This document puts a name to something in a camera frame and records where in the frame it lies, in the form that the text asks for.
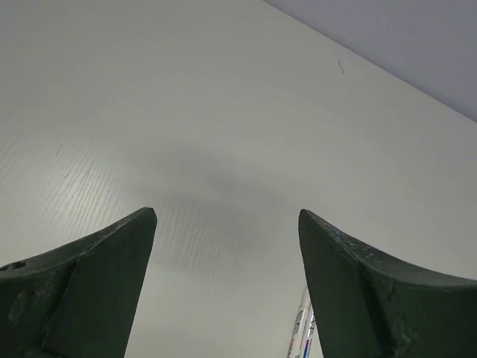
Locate white pen blue end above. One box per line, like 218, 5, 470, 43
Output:
285, 287, 322, 358

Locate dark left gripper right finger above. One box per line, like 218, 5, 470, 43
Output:
298, 210, 476, 357

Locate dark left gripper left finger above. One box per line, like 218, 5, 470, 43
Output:
1, 207, 157, 357

